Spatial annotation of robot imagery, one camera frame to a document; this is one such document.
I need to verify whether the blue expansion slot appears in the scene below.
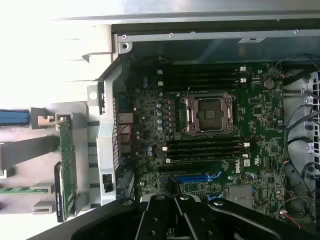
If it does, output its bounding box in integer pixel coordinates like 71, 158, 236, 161
174, 171, 222, 183

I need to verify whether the grey chipset heatsink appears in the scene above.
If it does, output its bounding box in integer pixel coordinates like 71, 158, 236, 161
228, 184, 253, 210

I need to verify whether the green motherboard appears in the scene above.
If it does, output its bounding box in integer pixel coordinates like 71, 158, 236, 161
113, 58, 286, 223

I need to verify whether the metal CPU socket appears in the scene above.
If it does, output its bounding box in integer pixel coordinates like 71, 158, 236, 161
180, 92, 238, 136

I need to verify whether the green RAM stick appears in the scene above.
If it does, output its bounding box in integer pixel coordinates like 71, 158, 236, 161
0, 186, 34, 196

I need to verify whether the grey parts rack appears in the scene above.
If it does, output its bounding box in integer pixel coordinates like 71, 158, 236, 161
0, 102, 88, 218

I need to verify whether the perforated metal drive cage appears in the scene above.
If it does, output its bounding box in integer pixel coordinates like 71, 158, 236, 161
282, 67, 320, 176

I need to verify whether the open black PC case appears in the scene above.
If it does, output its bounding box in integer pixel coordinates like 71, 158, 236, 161
86, 9, 320, 240

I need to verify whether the hard disk with blue rails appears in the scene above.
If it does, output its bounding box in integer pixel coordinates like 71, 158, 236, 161
0, 109, 29, 127

